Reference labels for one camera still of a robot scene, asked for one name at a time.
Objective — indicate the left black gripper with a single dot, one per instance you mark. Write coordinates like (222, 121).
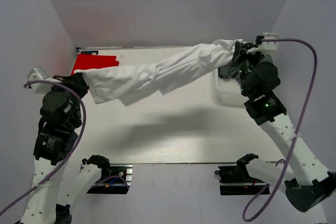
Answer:
(76, 80)

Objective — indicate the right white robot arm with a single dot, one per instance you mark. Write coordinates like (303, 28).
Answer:
(303, 178)

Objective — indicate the grey t shirt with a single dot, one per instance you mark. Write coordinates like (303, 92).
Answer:
(230, 71)

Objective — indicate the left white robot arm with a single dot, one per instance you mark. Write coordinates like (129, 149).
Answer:
(52, 151)

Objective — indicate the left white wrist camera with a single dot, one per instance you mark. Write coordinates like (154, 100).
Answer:
(39, 74)

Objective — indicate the white t shirt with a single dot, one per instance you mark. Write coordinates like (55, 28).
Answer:
(130, 84)

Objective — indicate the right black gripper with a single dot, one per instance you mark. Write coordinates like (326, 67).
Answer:
(242, 49)

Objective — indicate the white plastic basket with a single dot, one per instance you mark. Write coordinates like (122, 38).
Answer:
(226, 92)

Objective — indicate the folded red t shirt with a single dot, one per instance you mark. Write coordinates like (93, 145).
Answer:
(86, 62)

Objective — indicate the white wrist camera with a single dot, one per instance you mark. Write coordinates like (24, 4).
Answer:
(39, 74)
(265, 44)

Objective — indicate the blue label sticker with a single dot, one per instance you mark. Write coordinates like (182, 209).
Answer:
(89, 52)

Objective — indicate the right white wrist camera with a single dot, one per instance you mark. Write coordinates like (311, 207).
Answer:
(265, 44)

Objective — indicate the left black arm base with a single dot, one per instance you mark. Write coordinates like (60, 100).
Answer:
(116, 181)

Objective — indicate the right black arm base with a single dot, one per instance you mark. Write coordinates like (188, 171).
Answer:
(233, 182)

